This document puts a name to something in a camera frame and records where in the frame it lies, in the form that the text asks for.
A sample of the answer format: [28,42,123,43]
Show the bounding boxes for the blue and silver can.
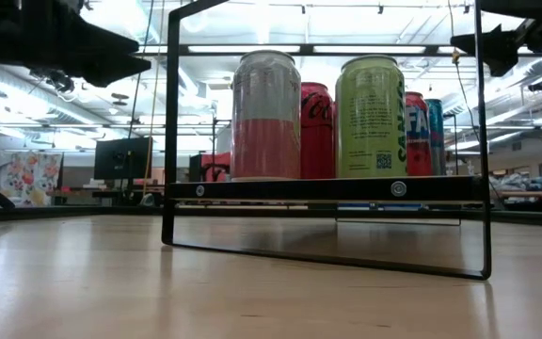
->
[423,98,445,177]

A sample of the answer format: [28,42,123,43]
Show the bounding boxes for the red backdrop cloth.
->
[188,151,232,184]

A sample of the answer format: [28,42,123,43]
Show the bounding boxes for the black computer monitor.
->
[93,137,153,181]

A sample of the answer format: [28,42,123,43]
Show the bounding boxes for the black table frame rail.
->
[0,205,542,228]

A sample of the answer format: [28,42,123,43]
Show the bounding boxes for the black frame clear shelf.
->
[161,0,493,282]

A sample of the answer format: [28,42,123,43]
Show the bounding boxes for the floral patterned cloth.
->
[0,150,64,208]

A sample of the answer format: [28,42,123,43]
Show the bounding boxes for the yellow hanging cable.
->
[447,0,488,156]

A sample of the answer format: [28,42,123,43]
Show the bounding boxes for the red Coca-Cola can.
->
[298,81,338,180]

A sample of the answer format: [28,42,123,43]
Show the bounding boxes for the long wooden edge table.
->
[494,187,542,213]

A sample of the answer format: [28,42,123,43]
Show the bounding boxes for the orange-red Fanta soda can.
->
[404,90,433,178]

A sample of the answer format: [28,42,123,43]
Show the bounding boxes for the silver and pink can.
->
[230,49,303,183]

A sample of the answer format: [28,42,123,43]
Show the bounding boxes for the light green soda can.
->
[334,55,408,180]

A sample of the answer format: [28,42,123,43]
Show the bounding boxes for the black ceiling spotlight cluster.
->
[30,68,77,94]

